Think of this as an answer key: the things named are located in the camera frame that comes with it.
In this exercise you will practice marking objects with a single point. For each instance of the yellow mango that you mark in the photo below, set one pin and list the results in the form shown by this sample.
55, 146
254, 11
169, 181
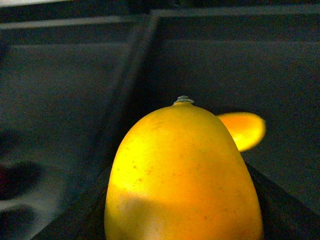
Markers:
178, 175
247, 129

